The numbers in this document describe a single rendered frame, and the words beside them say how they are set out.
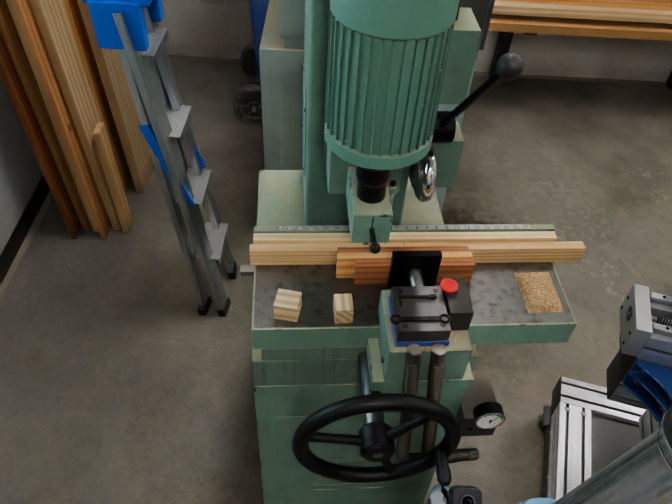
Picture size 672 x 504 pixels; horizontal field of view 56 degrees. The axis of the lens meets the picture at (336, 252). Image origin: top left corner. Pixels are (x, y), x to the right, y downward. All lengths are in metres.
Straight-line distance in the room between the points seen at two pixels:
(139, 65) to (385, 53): 0.94
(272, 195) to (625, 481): 1.01
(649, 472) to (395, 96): 0.56
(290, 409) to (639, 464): 0.76
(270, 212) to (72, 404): 1.03
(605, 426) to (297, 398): 1.00
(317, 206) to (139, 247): 1.32
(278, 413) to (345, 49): 0.79
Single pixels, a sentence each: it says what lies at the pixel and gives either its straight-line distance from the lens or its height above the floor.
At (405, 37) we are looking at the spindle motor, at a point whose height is 1.42.
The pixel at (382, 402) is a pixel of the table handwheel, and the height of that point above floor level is 0.95.
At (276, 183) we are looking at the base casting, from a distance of 1.56.
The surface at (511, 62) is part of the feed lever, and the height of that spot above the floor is 1.41.
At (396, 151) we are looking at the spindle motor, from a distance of 0.97.
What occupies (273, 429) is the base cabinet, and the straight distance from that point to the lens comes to 1.44.
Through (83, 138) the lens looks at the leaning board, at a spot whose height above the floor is 0.45.
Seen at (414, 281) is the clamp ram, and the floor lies 0.96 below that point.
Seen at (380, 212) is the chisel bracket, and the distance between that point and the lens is 1.10.
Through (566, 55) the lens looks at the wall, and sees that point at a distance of 3.79.
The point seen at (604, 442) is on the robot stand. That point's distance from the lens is 1.98.
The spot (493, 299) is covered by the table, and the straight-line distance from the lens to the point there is 1.23.
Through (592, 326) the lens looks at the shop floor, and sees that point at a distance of 2.50.
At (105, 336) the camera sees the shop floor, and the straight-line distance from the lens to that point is 2.33.
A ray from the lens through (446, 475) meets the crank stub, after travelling 1.13.
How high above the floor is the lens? 1.81
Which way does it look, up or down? 46 degrees down
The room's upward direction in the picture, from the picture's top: 4 degrees clockwise
